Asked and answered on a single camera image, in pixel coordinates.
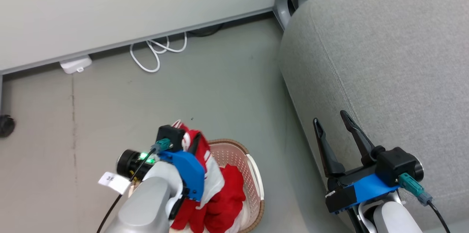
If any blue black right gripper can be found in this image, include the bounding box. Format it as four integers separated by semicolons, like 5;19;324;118
313;110;400;214

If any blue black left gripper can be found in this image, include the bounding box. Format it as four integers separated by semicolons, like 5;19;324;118
158;132;206;221

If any red white striped garment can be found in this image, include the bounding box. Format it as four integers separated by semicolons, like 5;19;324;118
171;119;225;211

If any red garment with white hem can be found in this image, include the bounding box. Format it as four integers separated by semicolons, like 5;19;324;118
170;163;247;233

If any cream perforated laundry basket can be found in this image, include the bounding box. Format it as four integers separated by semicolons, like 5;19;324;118
207;138;265;233

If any grey fabric sofa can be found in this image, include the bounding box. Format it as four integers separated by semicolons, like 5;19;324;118
278;0;469;233

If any white power adapter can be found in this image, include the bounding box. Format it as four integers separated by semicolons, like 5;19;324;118
59;56;93;74

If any large white partition panel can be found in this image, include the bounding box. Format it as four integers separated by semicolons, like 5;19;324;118
0;0;282;76

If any black caster wheel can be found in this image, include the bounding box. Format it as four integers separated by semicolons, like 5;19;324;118
0;115;16;138

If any teal left cable connector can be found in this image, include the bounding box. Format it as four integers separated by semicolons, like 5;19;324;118
149;138;173;154

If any teal cable connector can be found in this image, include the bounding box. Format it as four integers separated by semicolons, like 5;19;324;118
149;138;173;154
398;173;433;206

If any teal right cable connector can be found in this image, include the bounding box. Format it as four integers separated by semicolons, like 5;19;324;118
398;173;433;206

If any white looped floor cable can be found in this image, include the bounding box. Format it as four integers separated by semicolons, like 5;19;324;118
129;32;188;73

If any white left cable label tag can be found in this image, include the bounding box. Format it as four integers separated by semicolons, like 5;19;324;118
98;172;131;195

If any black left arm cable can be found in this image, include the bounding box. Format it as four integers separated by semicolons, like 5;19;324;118
96;148;157;233

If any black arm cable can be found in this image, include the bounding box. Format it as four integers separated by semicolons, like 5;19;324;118
96;148;157;233
427;200;452;233

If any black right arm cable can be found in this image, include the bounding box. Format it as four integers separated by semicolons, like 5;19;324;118
427;200;452;233

